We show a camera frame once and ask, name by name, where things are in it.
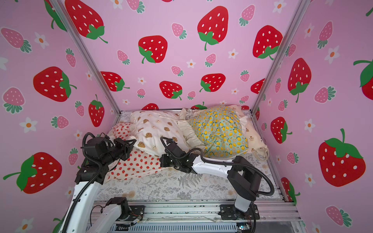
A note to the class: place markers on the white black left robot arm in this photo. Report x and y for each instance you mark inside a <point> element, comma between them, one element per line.
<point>89,179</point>

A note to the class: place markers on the white bear print pillow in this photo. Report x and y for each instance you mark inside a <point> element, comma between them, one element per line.
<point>149,126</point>

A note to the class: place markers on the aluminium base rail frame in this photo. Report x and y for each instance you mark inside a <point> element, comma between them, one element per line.
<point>200,216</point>

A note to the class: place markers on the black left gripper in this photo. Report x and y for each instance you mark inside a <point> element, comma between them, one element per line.
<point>116,143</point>

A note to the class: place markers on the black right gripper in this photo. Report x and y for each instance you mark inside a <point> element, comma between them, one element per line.
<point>168,158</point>

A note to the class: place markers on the red strawberry print pillow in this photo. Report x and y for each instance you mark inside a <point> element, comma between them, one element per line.
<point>139,164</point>

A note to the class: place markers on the aluminium right corner post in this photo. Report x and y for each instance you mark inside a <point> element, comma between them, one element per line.
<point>294,23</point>

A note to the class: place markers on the aluminium left corner post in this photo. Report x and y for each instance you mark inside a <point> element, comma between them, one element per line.
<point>76,37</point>

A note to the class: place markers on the cream animal print pillow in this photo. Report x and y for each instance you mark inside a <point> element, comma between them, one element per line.
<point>255,143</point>

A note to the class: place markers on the lemon print teal pillow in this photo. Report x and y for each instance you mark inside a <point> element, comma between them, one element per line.
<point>220,130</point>

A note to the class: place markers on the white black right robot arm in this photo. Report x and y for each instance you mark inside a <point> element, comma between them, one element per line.
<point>248,181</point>

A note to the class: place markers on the fern print bed sheet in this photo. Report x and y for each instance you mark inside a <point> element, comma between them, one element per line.
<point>169,184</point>

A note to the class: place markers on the aluminium corner post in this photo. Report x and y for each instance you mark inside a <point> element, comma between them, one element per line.
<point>76,37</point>
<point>294,23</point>

